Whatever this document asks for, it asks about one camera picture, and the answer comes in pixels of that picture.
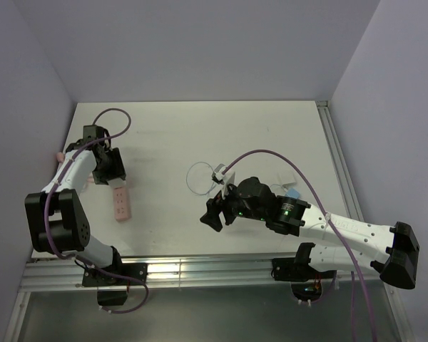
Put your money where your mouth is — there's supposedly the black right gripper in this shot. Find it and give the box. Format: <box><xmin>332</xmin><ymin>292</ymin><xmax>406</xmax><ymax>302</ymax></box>
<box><xmin>200</xmin><ymin>178</ymin><xmax>268</xmax><ymax>232</ymax></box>

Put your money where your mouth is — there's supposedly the white charger plug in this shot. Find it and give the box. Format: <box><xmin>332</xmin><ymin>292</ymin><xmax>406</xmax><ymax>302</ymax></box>
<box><xmin>108</xmin><ymin>178</ymin><xmax>126</xmax><ymax>189</ymax></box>

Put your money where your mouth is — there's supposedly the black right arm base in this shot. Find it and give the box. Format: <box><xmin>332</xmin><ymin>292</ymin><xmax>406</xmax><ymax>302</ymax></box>
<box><xmin>270</xmin><ymin>256</ymin><xmax>336</xmax><ymax>282</ymax></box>

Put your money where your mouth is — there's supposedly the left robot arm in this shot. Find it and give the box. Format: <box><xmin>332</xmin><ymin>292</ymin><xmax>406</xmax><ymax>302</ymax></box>
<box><xmin>24</xmin><ymin>125</ymin><xmax>126</xmax><ymax>284</ymax></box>

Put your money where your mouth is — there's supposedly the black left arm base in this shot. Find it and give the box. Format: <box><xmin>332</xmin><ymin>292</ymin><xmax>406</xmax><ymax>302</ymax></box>
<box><xmin>81</xmin><ymin>263</ymin><xmax>148</xmax><ymax>308</ymax></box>

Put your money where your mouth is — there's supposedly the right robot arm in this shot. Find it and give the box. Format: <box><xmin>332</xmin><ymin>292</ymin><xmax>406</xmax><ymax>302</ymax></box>
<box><xmin>200</xmin><ymin>177</ymin><xmax>420</xmax><ymax>290</ymax></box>

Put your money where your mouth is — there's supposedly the blue charger plug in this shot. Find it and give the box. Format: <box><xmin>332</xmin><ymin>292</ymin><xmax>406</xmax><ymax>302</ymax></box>
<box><xmin>285</xmin><ymin>188</ymin><xmax>300</xmax><ymax>199</ymax></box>

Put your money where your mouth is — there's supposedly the pink power strip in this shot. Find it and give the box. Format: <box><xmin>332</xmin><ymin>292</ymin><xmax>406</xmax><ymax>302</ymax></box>
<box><xmin>113</xmin><ymin>187</ymin><xmax>131</xmax><ymax>222</ymax></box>

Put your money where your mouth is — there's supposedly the thin light blue cable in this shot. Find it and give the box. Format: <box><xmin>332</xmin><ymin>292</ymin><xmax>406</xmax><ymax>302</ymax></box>
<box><xmin>186</xmin><ymin>162</ymin><xmax>290</xmax><ymax>197</ymax></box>

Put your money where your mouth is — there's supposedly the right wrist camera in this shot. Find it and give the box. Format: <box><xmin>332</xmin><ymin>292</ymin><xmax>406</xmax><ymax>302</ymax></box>
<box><xmin>211</xmin><ymin>164</ymin><xmax>235</xmax><ymax>199</ymax></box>

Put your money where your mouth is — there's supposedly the pink power strip cord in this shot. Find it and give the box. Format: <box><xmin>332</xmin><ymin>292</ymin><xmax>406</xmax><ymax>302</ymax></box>
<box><xmin>55</xmin><ymin>152</ymin><xmax>93</xmax><ymax>186</ymax></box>

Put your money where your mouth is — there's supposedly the aluminium table rail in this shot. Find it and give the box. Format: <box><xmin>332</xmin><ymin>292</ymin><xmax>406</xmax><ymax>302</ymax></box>
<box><xmin>4</xmin><ymin>101</ymin><xmax>416</xmax><ymax>341</ymax></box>

